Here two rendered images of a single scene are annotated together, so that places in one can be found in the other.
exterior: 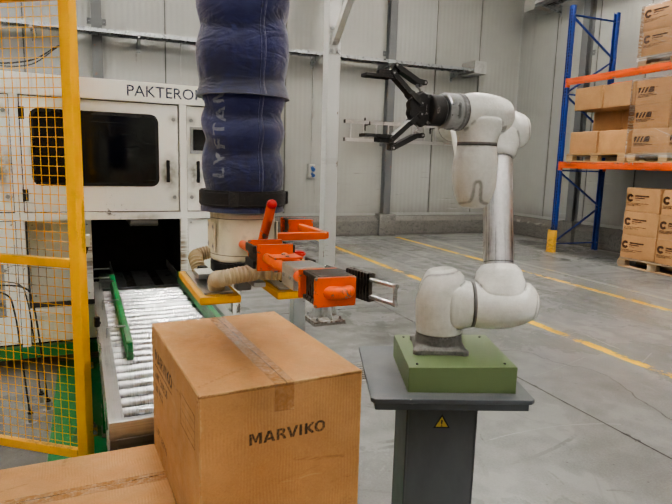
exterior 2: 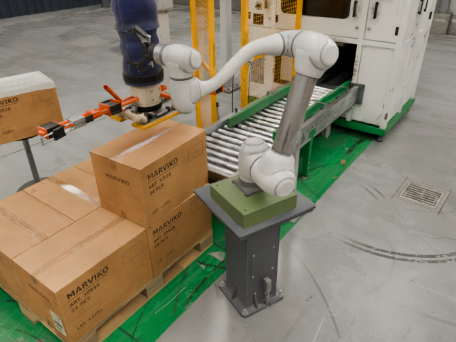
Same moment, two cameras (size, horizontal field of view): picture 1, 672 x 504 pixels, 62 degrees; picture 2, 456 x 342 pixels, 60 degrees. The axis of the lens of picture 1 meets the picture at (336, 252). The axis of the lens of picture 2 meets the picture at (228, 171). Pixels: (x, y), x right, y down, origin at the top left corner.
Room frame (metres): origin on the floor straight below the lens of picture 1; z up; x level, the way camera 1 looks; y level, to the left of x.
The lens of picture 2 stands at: (0.86, -1.88, 2.00)
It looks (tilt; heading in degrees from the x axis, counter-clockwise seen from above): 31 degrees down; 61
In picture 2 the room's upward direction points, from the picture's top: 1 degrees counter-clockwise
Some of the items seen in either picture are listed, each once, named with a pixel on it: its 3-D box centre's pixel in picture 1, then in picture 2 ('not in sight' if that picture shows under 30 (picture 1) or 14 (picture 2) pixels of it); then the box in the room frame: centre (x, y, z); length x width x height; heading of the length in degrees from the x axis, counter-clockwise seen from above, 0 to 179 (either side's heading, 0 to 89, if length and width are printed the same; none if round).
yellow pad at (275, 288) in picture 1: (276, 276); (159, 114); (1.53, 0.16, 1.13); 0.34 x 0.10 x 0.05; 24
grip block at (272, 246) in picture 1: (269, 254); (110, 107); (1.27, 0.15, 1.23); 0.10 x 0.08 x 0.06; 114
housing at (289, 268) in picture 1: (302, 275); (76, 121); (1.07, 0.06, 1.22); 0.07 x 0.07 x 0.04; 24
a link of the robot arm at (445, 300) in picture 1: (443, 299); (254, 159); (1.85, -0.37, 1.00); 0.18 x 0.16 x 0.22; 86
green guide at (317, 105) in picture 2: (206, 300); (319, 106); (3.33, 0.78, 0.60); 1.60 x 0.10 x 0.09; 24
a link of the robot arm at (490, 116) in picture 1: (483, 119); (183, 61); (1.48, -0.37, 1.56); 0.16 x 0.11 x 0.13; 114
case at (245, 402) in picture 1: (245, 412); (153, 167); (1.49, 0.24, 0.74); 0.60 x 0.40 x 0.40; 27
